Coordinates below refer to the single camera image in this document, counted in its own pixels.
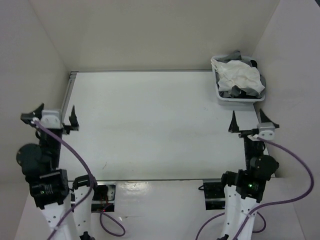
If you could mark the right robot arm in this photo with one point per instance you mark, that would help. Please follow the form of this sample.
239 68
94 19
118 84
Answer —
244 189

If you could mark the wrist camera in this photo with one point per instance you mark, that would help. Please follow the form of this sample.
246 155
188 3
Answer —
51 119
266 130

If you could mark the white pleated skirt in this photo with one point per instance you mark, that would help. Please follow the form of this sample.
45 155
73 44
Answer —
236 73

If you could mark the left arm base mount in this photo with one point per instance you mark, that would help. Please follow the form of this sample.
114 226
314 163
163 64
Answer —
104 198

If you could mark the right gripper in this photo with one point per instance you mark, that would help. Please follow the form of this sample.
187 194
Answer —
234 124

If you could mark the grey skirt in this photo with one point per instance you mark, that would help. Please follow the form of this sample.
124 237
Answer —
235 91

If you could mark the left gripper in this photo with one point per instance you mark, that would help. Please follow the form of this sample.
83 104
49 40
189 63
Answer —
73 122

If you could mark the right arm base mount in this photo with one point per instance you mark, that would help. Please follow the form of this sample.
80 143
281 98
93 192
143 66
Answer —
214 195

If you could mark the white laundry basket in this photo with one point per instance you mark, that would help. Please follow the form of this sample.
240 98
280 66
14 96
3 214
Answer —
245 99

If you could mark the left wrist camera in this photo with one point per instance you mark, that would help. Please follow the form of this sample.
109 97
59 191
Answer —
51 119

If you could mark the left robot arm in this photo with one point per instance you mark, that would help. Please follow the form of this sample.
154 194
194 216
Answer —
67 209

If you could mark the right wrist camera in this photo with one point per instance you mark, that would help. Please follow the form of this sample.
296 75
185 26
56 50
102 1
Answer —
266 130

